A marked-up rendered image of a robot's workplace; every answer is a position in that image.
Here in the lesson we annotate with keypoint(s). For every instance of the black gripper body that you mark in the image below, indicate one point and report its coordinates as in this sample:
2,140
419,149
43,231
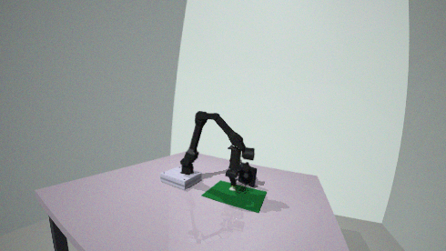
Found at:
233,172

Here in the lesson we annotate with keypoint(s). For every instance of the black cooling fan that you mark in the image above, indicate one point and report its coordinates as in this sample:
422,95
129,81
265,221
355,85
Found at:
249,178

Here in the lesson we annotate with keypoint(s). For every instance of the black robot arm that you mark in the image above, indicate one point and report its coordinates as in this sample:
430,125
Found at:
236,140

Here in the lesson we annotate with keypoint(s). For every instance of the green circuit board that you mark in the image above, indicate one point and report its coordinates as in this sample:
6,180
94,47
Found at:
250,199

